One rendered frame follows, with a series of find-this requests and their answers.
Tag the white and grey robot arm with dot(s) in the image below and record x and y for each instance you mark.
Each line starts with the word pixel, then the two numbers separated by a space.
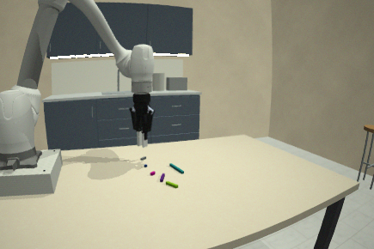
pixel 17 113

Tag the turquoise rod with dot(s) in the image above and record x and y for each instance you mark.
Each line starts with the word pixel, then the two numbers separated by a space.
pixel 176 168

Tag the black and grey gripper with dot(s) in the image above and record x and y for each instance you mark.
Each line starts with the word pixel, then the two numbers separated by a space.
pixel 144 117

